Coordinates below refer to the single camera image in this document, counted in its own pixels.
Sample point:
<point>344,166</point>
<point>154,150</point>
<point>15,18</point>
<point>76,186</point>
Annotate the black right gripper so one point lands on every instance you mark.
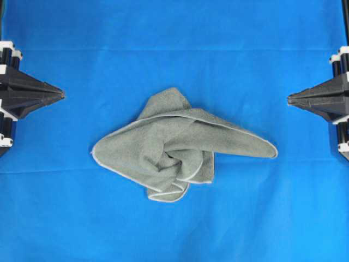
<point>336,111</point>

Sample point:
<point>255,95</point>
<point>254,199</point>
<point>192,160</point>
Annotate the grey microfibre towel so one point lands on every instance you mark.
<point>172,145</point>

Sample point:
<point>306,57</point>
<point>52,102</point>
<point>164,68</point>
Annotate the blue table cloth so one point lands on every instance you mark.
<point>239,60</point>

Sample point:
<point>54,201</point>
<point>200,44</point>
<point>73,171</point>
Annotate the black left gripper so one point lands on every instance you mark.
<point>19,107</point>

